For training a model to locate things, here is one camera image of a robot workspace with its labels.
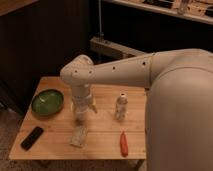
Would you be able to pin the wooden low table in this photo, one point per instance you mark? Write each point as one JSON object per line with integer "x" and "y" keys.
{"x": 113, "y": 129}

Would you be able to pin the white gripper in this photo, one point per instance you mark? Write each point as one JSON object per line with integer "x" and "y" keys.
{"x": 81, "y": 95}

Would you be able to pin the orange carrot toy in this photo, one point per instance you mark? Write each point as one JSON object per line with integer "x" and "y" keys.
{"x": 123, "y": 144}

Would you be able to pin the vertical metal pole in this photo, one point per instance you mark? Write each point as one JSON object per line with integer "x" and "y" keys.
{"x": 100, "y": 20}

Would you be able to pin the green ceramic bowl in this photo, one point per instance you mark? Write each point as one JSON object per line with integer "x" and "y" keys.
{"x": 47, "y": 102}

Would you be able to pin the small plastic bottle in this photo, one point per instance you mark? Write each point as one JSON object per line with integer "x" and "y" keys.
{"x": 121, "y": 107}

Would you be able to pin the clear plastic cup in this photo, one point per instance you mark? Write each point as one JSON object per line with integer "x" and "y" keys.
{"x": 79, "y": 112}

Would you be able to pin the black remote control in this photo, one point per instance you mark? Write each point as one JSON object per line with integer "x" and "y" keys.
{"x": 31, "y": 138}

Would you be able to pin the clear snack packet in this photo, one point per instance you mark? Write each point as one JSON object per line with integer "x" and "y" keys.
{"x": 79, "y": 135}

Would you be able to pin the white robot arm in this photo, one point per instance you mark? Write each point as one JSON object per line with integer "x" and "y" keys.
{"x": 179, "y": 106}

